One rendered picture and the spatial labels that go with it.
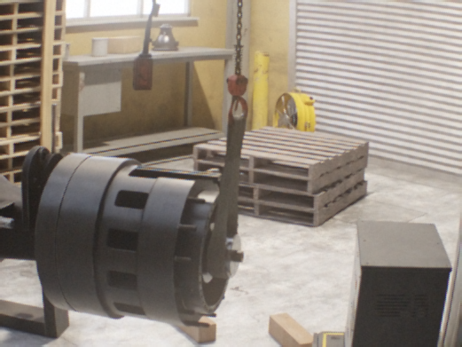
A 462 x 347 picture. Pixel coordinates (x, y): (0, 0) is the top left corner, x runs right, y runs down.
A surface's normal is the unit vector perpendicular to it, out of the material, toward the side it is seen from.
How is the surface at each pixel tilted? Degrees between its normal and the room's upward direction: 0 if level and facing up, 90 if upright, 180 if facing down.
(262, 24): 90
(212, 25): 90
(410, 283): 90
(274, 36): 90
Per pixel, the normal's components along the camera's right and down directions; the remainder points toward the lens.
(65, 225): -0.25, -0.18
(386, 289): -0.13, 0.22
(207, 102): 0.73, 0.18
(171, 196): -0.13, -0.68
